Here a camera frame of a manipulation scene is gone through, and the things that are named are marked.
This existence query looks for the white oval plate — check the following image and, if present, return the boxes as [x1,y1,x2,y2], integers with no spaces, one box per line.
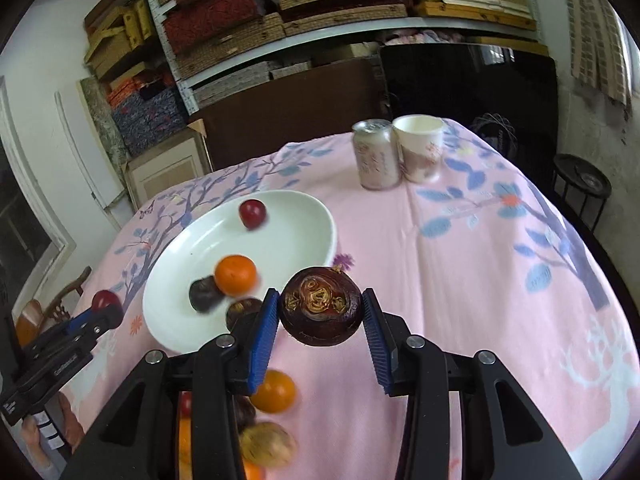
[142,190,337,354]

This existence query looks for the black panel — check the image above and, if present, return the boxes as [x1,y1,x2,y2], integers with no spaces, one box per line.
[380,44,559,188]

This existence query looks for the large orange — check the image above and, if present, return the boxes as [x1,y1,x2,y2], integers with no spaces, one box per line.
[178,417,192,465]

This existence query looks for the black round stool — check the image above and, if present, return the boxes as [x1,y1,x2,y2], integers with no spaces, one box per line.
[553,154,612,233]

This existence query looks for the dark purple passion fruit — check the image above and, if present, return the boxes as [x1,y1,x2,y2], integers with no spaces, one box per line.
[278,266,364,347]

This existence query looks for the dark brown board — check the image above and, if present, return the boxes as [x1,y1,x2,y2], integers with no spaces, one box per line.
[191,56,386,169]

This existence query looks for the small orange tangerine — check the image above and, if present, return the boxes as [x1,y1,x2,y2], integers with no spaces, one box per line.
[250,370,297,414]

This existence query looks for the red tomato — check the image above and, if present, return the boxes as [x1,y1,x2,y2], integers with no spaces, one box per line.
[179,391,192,418]

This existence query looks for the white metal shelving unit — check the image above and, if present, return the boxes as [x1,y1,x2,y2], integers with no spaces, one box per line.
[148,0,542,114]

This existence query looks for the pink drink can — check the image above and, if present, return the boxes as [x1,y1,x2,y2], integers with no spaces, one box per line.
[352,119,402,191]

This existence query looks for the red plum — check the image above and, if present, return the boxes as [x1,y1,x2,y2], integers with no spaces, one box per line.
[91,289,122,311]
[239,200,267,230]

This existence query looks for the person's left hand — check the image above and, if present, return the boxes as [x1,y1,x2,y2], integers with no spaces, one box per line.
[21,392,85,479]

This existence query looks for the pink deer-print tablecloth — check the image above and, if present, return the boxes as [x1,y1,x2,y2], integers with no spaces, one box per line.
[65,122,639,479]

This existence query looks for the framed picture on floor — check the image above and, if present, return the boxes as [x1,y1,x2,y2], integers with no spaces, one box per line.
[122,127,213,208]

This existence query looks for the wooden chair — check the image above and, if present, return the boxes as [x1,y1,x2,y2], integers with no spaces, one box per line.
[14,264,94,348]

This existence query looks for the dark speckled passion fruit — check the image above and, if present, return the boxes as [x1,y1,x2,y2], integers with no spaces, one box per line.
[234,396,256,434]

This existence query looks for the yellow-brown speckled passion fruit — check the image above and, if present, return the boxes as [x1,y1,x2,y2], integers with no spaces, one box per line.
[240,422,297,468]

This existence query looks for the white paper cup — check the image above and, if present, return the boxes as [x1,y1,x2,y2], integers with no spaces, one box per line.
[392,114,446,184]

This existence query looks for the blue patterned boxes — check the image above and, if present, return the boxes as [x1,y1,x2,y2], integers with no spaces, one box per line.
[112,88,186,157]

